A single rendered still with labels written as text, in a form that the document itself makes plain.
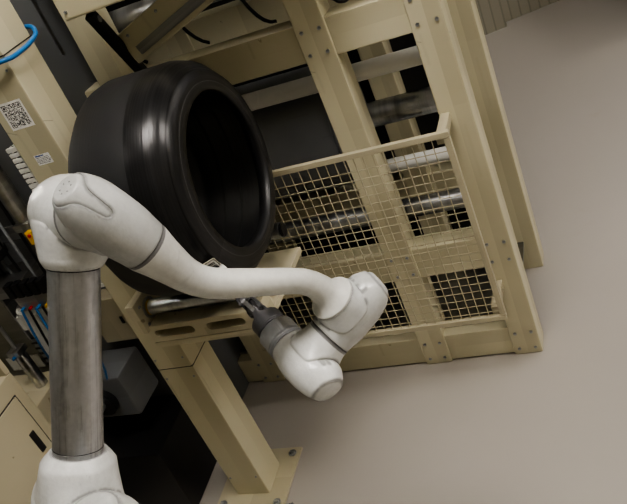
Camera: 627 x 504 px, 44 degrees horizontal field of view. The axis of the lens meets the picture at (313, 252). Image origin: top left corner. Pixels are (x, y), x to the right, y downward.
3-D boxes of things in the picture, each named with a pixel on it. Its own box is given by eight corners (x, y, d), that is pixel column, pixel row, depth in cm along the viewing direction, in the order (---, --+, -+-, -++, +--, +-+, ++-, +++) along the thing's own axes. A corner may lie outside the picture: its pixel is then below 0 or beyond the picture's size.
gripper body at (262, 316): (253, 335, 171) (231, 310, 177) (271, 347, 178) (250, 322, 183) (276, 311, 171) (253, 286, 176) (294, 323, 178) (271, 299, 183)
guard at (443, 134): (262, 351, 285) (177, 194, 251) (264, 348, 286) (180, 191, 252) (507, 319, 249) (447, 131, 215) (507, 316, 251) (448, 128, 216)
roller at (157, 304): (153, 314, 220) (144, 315, 215) (151, 299, 220) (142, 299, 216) (261, 297, 206) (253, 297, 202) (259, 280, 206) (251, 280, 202)
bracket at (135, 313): (140, 335, 217) (123, 308, 212) (191, 251, 247) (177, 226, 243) (150, 333, 215) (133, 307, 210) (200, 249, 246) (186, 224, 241)
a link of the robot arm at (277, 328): (284, 365, 175) (269, 349, 178) (311, 336, 175) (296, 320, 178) (264, 354, 168) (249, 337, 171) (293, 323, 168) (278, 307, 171)
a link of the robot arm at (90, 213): (177, 217, 137) (142, 210, 148) (98, 156, 127) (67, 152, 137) (136, 280, 134) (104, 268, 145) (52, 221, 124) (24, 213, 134)
